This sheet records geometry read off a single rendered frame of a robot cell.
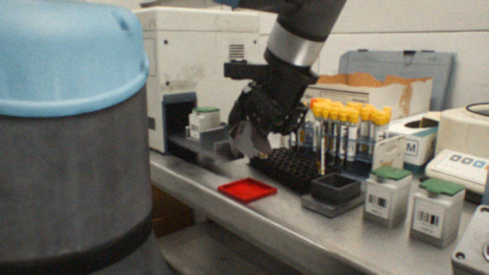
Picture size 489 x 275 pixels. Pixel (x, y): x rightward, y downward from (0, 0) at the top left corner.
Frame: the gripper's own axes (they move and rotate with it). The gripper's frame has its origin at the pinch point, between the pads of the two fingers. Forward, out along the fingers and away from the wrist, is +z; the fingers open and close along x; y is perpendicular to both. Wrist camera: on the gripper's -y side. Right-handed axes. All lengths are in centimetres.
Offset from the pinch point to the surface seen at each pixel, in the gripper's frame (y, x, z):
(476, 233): 33.8, -5.4, -21.4
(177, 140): -12.3, -3.3, 8.4
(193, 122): -10.3, -2.3, 2.2
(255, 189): 9.2, -2.6, 0.2
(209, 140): -6.3, -0.9, 3.6
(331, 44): -30, 59, -3
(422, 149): 18.7, 25.5, -10.3
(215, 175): 0.7, -3.4, 5.3
